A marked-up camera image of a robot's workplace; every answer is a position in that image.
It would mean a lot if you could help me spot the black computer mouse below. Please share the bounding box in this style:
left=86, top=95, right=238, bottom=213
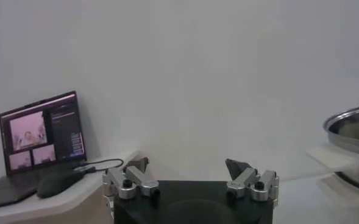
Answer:
left=36, top=169, right=85, bottom=199

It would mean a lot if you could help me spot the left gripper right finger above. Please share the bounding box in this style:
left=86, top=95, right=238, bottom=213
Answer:
left=224, top=158, right=280, bottom=202

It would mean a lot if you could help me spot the white side table with mouse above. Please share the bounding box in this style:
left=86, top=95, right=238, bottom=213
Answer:
left=0, top=150, right=140, bottom=224

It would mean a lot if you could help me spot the stainless steel steamer basket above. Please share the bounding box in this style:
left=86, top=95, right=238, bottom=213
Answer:
left=322, top=103, right=359, bottom=195

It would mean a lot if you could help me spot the black looped laptop cable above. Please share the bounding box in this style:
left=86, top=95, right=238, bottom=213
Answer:
left=74, top=158, right=124, bottom=174

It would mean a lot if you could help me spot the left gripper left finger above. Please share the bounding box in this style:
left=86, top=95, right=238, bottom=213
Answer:
left=102, top=156, right=161, bottom=201

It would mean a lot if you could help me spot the black laptop beside mouse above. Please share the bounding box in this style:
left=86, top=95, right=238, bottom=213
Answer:
left=0, top=90, right=87, bottom=211

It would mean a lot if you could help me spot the white electric cooker base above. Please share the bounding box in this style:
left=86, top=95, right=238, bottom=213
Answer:
left=306, top=144, right=359, bottom=224

